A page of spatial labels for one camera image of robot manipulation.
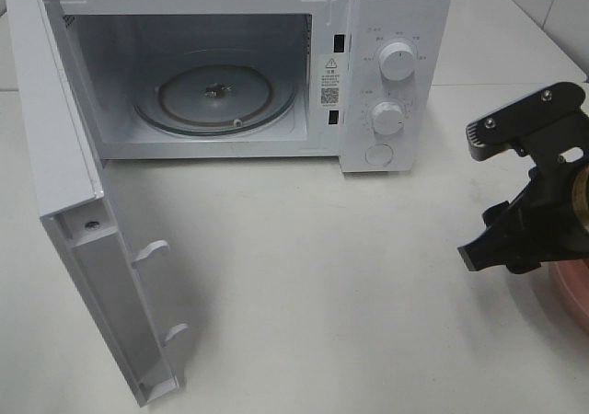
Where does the pink round plate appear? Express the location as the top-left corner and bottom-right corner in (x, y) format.
(549, 259), (588, 334)

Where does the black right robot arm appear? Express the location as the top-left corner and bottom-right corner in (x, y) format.
(458, 156), (588, 274)

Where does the upper white power knob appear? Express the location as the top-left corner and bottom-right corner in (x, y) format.
(377, 39), (417, 82)

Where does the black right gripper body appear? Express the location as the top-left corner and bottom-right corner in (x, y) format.
(517, 155), (588, 264)

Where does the round white door button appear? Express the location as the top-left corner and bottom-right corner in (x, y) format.
(364, 144), (394, 167)

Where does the white microwave door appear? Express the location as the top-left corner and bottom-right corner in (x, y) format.
(6, 0), (185, 406)

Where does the white warning label sticker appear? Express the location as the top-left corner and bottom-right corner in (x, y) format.
(317, 54), (341, 108)

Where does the glass microwave turntable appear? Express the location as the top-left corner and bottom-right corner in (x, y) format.
(133, 49), (305, 137)

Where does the white microwave oven body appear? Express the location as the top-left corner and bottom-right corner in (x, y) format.
(59, 0), (450, 172)

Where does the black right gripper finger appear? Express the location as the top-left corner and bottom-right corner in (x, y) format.
(457, 201), (541, 272)

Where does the white timer knob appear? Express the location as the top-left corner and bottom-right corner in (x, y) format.
(371, 101), (405, 136)

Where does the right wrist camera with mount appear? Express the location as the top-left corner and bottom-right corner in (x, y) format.
(466, 82), (588, 171)

